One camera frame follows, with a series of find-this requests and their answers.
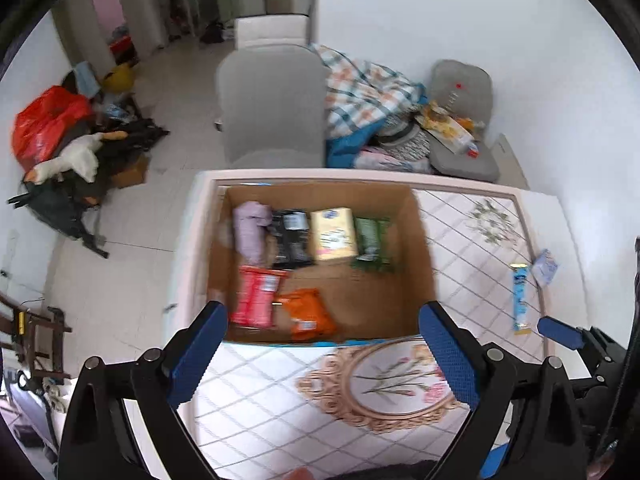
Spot grey chair with clutter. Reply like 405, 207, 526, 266
427, 60, 500, 183

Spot striped black hat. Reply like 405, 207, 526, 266
375, 115, 431, 162

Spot orange snack packet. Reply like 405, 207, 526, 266
277, 288, 337, 341

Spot black snack packet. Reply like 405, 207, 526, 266
268, 209, 314, 270

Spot black stroller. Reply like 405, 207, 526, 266
6, 71, 172, 260

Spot yellow tissue pack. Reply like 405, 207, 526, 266
310, 207, 357, 263

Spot red plastic bag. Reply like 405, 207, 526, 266
12, 86, 93, 172

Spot yellow snack bag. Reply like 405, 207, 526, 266
416, 103, 474, 154

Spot red snack packet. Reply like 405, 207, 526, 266
230, 266, 290, 330

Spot dark wooden chair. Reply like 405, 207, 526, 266
1, 294, 73, 384

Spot small cardboard box on floor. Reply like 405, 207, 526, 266
111, 154, 150, 188

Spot blue duvet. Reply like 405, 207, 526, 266
326, 92, 427, 168

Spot white goose plush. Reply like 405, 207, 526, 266
24, 130, 128, 185

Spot lavender tissue pack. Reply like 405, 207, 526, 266
530, 249, 559, 288

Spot pink floral cloth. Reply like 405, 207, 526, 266
352, 146, 432, 174

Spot blue tube packet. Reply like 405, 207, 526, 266
510, 262, 529, 335

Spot purple socks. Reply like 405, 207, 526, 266
233, 200, 272, 266

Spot white chair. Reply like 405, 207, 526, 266
234, 14, 310, 50

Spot green wipes packet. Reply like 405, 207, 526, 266
352, 217, 393, 272

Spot grey chair near table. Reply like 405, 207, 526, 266
216, 44, 326, 169

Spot plaid blanket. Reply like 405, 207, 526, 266
310, 44, 425, 139

